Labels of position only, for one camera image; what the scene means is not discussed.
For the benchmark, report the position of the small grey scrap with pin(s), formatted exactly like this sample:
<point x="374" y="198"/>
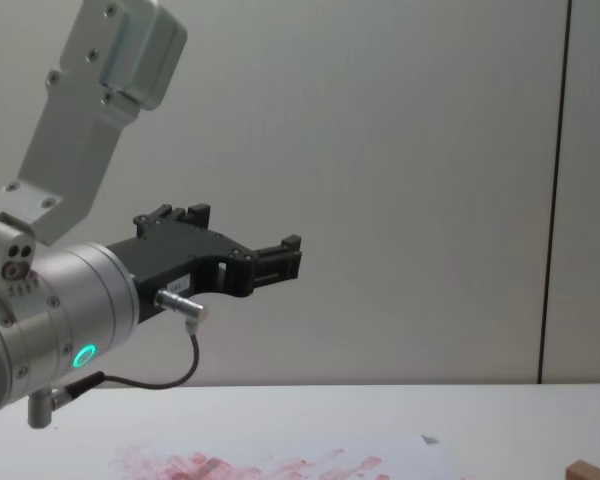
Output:
<point x="429" y="440"/>

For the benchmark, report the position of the white table cloth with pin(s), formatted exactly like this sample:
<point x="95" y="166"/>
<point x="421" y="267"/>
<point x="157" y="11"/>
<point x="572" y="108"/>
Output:
<point x="330" y="410"/>

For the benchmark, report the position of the brown wooden block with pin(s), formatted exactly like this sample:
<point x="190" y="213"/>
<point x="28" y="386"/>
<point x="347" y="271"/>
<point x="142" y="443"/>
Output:
<point x="592" y="471"/>

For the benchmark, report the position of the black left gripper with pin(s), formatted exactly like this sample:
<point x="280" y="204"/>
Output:
<point x="180" y="250"/>

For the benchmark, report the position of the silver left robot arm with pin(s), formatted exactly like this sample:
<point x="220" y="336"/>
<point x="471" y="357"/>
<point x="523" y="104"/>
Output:
<point x="55" y="300"/>

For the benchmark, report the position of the white sheet with red stains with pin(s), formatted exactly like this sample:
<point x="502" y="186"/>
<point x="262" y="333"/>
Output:
<point x="280" y="457"/>

